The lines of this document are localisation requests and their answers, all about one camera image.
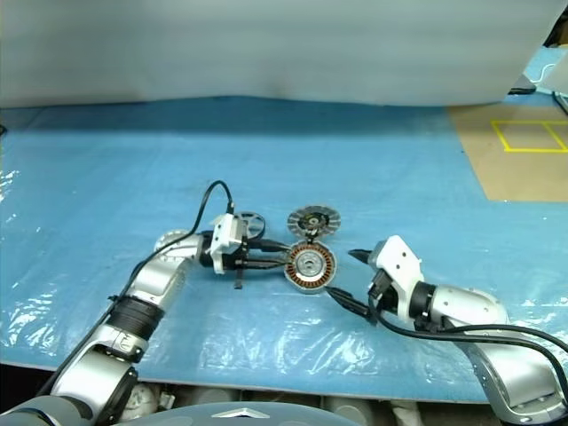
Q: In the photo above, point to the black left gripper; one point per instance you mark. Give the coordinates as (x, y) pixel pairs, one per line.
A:
(235, 262)

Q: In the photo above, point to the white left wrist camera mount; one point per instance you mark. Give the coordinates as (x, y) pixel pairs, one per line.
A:
(224, 235)

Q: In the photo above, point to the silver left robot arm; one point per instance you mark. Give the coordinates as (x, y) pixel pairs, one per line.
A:
(151, 275)

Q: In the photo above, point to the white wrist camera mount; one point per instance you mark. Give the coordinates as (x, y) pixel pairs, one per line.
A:
(399, 262)
(224, 235)

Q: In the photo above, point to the brown cardboard sheet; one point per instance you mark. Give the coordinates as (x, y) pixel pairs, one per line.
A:
(510, 177)

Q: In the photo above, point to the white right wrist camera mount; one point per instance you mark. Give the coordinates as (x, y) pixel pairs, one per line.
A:
(399, 262)

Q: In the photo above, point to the blue plastic table sheet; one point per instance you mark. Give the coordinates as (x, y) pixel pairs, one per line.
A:
(133, 155)

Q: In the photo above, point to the white foam backdrop sheet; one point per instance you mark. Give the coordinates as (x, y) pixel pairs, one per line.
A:
(266, 44)

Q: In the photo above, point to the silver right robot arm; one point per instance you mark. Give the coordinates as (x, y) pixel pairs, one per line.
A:
(466, 306)

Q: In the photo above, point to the grey robot torso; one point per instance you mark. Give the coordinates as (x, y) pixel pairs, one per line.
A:
(199, 417)

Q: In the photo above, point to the white rounded part under table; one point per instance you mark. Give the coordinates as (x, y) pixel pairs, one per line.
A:
(137, 399)

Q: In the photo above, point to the silver motor housing copper windings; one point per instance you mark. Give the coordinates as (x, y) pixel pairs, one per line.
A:
(310, 262)

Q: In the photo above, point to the silver finned motor lid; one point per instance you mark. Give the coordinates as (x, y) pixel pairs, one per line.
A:
(297, 222)

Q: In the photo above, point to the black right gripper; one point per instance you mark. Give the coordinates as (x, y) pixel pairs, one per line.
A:
(384, 290)

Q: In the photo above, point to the grey cylinder under table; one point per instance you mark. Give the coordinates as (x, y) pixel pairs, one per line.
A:
(348, 406)
(213, 396)

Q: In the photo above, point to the dark flat background device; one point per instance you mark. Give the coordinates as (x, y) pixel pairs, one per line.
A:
(523, 84)

